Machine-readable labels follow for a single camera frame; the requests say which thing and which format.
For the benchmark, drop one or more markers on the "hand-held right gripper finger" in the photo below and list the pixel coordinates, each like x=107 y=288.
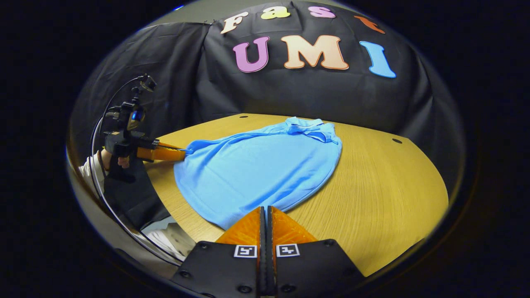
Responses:
x=262 y=236
x=270 y=236

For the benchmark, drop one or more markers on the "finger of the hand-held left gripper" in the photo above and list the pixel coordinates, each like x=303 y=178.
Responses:
x=165 y=155
x=172 y=145

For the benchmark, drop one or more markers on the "light blue T-shirt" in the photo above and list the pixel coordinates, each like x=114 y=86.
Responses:
x=256 y=174

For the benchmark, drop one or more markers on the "person's body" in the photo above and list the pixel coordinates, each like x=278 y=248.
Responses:
x=132 y=198

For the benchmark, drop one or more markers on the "black backdrop cloth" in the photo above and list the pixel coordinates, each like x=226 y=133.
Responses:
x=310 y=95

